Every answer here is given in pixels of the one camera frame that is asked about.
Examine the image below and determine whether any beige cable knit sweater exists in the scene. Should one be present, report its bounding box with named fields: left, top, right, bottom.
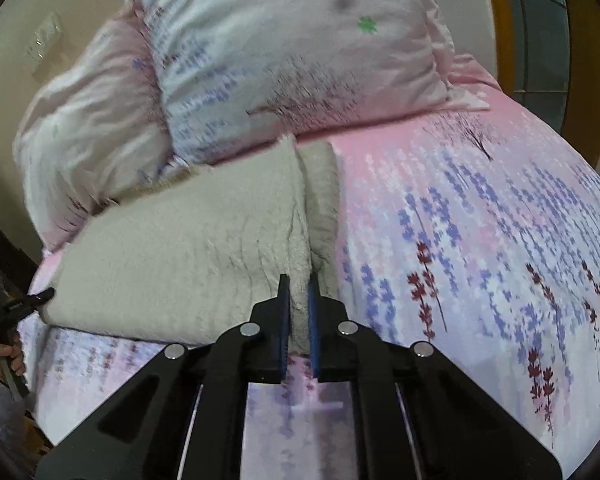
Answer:
left=41, top=136, right=339, bottom=353

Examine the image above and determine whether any person's left hand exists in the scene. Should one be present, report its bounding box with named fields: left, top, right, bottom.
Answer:
left=0, top=332, right=26, bottom=384

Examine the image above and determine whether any left floral pink pillow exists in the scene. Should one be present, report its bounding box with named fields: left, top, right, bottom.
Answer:
left=12, top=8, right=171, bottom=252

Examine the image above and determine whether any pink lavender floral bedsheet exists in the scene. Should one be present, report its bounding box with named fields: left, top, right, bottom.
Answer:
left=17, top=52, right=600, bottom=480

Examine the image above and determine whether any right floral pillow with tree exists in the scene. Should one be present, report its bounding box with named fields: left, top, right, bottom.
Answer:
left=138, top=0, right=486, bottom=165

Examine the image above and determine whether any white wall switch plate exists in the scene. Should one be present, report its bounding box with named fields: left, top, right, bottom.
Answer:
left=23, top=12, right=62, bottom=73

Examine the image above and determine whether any wooden door frame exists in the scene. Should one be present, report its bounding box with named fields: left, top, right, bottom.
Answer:
left=491, top=0, right=600, bottom=174

